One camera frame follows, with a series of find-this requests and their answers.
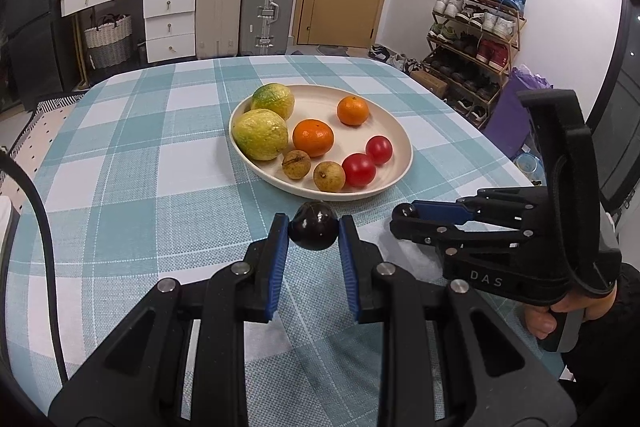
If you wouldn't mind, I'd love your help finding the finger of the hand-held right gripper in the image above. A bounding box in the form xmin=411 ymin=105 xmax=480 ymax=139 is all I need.
xmin=390 ymin=218 xmax=533 ymax=255
xmin=412 ymin=187 xmax=548 ymax=228

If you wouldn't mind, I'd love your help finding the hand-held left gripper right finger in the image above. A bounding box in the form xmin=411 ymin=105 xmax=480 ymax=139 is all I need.
xmin=340 ymin=216 xmax=578 ymax=427

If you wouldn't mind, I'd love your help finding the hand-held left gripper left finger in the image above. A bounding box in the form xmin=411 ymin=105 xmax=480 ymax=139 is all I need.
xmin=47 ymin=213 xmax=291 ymax=427

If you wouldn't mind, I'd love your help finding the large dark plum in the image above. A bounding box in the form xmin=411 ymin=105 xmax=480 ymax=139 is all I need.
xmin=288 ymin=201 xmax=340 ymax=251

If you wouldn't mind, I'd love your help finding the red tomato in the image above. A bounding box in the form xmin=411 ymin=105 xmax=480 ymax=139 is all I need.
xmin=365 ymin=135 xmax=393 ymax=166
xmin=342 ymin=153 xmax=377 ymax=188

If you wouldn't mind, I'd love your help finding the cream round plate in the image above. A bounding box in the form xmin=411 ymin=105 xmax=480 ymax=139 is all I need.
xmin=230 ymin=84 xmax=413 ymax=202

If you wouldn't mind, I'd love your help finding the brown longan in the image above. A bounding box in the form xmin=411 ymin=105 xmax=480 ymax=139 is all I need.
xmin=282 ymin=150 xmax=312 ymax=180
xmin=313 ymin=161 xmax=347 ymax=192

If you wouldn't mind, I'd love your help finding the small orange tangerine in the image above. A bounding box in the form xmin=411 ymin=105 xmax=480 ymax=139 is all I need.
xmin=337 ymin=96 xmax=370 ymax=126

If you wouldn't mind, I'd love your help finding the large yellow green citrus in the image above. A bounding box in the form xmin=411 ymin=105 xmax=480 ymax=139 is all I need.
xmin=232 ymin=108 xmax=290 ymax=162

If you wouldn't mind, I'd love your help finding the large orange tangerine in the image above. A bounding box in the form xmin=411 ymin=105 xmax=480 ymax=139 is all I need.
xmin=292 ymin=119 xmax=335 ymax=158

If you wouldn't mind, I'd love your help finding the person's right forearm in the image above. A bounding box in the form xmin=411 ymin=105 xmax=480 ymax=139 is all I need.
xmin=560 ymin=262 xmax=640 ymax=413

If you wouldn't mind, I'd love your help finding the person's right hand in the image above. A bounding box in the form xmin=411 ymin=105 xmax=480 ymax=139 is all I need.
xmin=525 ymin=289 xmax=616 ymax=340

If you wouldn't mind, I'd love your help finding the clear plastic water jug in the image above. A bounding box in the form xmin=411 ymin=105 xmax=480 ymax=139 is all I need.
xmin=512 ymin=152 xmax=546 ymax=185

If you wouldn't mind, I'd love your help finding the purple bag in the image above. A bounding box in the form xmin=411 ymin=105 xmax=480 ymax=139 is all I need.
xmin=482 ymin=66 xmax=553 ymax=160

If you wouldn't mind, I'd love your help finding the cardboard box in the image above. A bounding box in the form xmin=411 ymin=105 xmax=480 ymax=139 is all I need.
xmin=411 ymin=71 xmax=448 ymax=98

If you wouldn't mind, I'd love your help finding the collection of assorted shoes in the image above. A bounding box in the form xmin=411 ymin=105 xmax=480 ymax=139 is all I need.
xmin=369 ymin=0 xmax=527 ymax=125

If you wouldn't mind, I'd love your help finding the small green yellow citrus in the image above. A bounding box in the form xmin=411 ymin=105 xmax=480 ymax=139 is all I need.
xmin=250 ymin=83 xmax=295 ymax=120

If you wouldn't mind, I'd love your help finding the wooden shoe rack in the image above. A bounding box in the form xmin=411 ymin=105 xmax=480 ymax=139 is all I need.
xmin=425 ymin=0 xmax=527 ymax=128

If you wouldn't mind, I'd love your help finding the silver suitcase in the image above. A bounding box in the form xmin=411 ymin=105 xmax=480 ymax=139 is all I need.
xmin=238 ymin=0 xmax=297 ymax=56

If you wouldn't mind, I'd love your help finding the white drawer dresser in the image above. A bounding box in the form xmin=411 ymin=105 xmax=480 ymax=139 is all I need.
xmin=59 ymin=0 xmax=197 ymax=85

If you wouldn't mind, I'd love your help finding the beige suitcase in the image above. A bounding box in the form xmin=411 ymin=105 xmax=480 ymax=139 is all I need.
xmin=195 ymin=0 xmax=245 ymax=60

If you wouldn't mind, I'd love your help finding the white object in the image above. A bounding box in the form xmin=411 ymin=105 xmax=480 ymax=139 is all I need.
xmin=0 ymin=197 xmax=21 ymax=228

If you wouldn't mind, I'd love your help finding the grey woven basket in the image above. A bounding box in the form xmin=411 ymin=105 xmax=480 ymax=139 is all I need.
xmin=82 ymin=13 xmax=133 ymax=70

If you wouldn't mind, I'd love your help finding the patterned floor rug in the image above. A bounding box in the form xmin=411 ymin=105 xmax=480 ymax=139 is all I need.
xmin=0 ymin=92 xmax=88 ymax=158

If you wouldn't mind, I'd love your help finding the dark refrigerator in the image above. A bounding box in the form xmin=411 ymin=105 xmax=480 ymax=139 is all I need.
xmin=0 ymin=0 xmax=88 ymax=110

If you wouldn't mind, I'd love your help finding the black cable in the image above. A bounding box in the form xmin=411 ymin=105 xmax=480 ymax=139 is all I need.
xmin=0 ymin=152 xmax=71 ymax=383

